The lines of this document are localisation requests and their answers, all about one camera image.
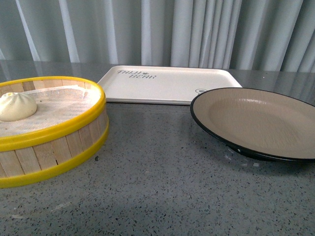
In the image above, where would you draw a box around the cream bear print tray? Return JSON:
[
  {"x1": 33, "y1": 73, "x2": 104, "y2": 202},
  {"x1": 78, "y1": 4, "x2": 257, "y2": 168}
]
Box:
[{"x1": 98, "y1": 65, "x2": 241, "y2": 105}]

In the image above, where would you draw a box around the white steamed bun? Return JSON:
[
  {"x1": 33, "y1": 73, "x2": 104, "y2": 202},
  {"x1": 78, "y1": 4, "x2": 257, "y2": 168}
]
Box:
[{"x1": 0, "y1": 92, "x2": 37, "y2": 122}]

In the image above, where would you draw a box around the grey pleated curtain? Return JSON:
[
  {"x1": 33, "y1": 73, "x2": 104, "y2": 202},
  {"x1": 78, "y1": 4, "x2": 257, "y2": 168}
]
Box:
[{"x1": 0, "y1": 0, "x2": 315, "y2": 72}]

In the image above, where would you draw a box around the beige plate with black rim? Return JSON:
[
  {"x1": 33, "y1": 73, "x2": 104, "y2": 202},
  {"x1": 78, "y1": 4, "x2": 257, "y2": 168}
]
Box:
[{"x1": 190, "y1": 88, "x2": 315, "y2": 162}]

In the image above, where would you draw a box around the white steamer liner cloth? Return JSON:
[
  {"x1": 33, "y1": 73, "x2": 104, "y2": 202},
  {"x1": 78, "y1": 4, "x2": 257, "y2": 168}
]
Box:
[{"x1": 0, "y1": 86, "x2": 90, "y2": 137}]

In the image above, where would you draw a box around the yellow rimmed bamboo steamer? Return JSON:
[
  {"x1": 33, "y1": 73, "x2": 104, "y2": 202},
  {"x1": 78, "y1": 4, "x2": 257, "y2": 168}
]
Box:
[{"x1": 0, "y1": 76, "x2": 109, "y2": 188}]

